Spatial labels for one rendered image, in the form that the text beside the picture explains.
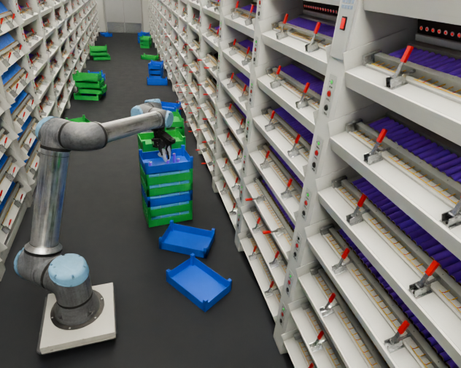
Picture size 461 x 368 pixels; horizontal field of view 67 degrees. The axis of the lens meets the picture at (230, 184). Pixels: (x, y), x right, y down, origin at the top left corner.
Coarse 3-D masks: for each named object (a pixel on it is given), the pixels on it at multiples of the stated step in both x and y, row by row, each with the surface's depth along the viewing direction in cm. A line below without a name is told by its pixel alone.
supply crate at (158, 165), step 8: (144, 152) 225; (152, 152) 227; (176, 152) 234; (184, 152) 234; (144, 160) 226; (152, 160) 227; (160, 160) 228; (176, 160) 229; (184, 160) 230; (192, 160) 219; (144, 168) 210; (152, 168) 211; (160, 168) 213; (168, 168) 215; (176, 168) 217; (184, 168) 219; (192, 168) 222
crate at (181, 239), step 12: (168, 228) 225; (180, 228) 228; (192, 228) 226; (168, 240) 221; (180, 240) 221; (192, 240) 222; (204, 240) 223; (180, 252) 211; (192, 252) 209; (204, 252) 207
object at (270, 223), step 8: (248, 176) 189; (256, 176) 191; (248, 184) 192; (248, 192) 192; (256, 192) 184; (272, 200) 175; (264, 208) 172; (264, 216) 167; (272, 216) 166; (272, 224) 161; (288, 224) 158; (280, 240) 152; (288, 240) 151; (280, 248) 152; (288, 248) 147; (288, 256) 141
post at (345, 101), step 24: (360, 0) 87; (336, 24) 97; (360, 24) 90; (384, 24) 91; (408, 24) 93; (336, 72) 99; (336, 96) 100; (360, 96) 101; (312, 144) 115; (336, 168) 112; (312, 192) 118; (312, 216) 120; (288, 264) 142; (288, 312) 146
